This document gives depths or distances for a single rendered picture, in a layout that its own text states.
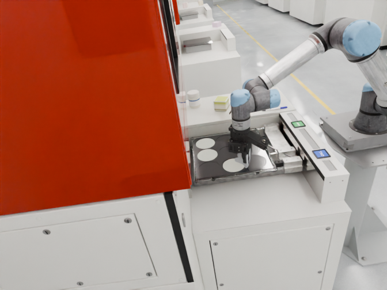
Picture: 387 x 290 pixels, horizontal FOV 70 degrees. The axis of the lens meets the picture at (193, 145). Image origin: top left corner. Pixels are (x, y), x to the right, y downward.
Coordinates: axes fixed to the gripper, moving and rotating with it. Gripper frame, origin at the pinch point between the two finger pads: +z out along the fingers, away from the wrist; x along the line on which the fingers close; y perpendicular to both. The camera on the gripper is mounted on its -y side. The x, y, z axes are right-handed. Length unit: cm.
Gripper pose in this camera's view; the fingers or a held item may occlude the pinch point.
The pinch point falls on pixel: (247, 165)
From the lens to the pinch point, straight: 127.2
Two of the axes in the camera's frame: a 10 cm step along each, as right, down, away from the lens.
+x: -4.5, 5.4, -7.1
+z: 1.4, 8.3, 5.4
